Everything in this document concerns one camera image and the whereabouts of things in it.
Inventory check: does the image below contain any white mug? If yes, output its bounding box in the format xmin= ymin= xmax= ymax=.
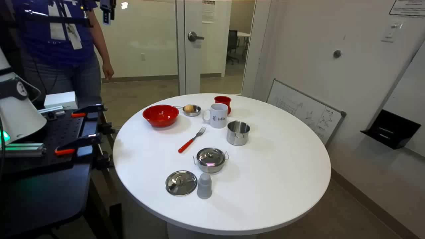
xmin=202 ymin=103 xmax=229 ymax=129

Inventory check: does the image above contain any red cup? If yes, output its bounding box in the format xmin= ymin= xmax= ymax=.
xmin=214 ymin=96 xmax=231 ymax=114

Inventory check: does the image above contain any small strainer with egg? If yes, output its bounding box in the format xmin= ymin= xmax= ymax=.
xmin=182 ymin=105 xmax=201 ymax=117

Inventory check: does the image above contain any steel cup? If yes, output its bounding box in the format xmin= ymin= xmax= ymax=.
xmin=226 ymin=121 xmax=250 ymax=146

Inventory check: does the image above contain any small steel lidded pot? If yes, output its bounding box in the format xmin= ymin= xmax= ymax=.
xmin=193 ymin=147 xmax=229 ymax=174

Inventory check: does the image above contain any white round table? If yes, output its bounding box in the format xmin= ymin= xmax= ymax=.
xmin=113 ymin=96 xmax=331 ymax=239

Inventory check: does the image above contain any red bowl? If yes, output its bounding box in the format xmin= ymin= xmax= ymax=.
xmin=142 ymin=105 xmax=180 ymax=127

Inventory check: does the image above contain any small clear plastic cup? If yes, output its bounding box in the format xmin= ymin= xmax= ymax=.
xmin=197 ymin=173 xmax=213 ymax=199

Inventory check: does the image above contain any round steel lid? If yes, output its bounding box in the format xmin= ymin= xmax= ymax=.
xmin=165 ymin=170 xmax=198 ymax=195

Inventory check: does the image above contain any leaning whiteboard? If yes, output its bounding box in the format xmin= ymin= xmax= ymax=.
xmin=267 ymin=80 xmax=347 ymax=145

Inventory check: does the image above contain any person in blue shirt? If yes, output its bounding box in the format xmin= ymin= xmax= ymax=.
xmin=11 ymin=0 xmax=115 ymax=103

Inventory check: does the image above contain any door with metal handle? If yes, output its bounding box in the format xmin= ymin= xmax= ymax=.
xmin=176 ymin=0 xmax=204 ymax=94

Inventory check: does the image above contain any orange handled clamp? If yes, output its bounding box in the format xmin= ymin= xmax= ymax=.
xmin=55 ymin=133 xmax=100 ymax=157
xmin=71 ymin=103 xmax=107 ymax=119

